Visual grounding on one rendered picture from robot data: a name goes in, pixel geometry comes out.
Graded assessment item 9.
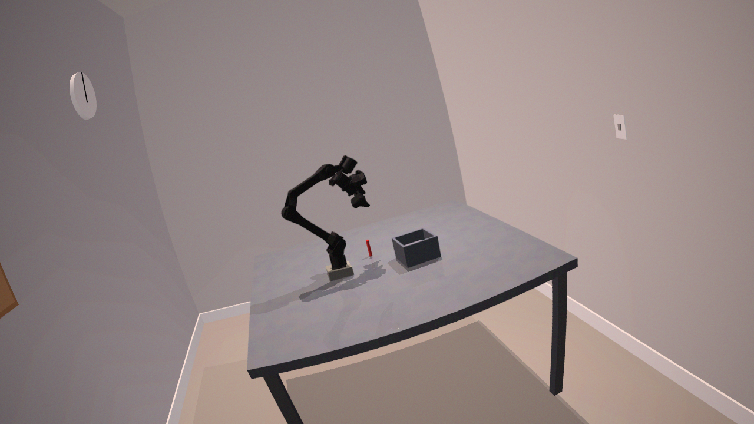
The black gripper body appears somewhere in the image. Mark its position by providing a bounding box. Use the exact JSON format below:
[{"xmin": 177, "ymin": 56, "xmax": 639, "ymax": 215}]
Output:
[{"xmin": 341, "ymin": 177, "xmax": 365, "ymax": 208}]

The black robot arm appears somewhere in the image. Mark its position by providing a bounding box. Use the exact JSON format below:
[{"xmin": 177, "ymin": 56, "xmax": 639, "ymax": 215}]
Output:
[{"xmin": 282, "ymin": 155, "xmax": 367, "ymax": 270}]

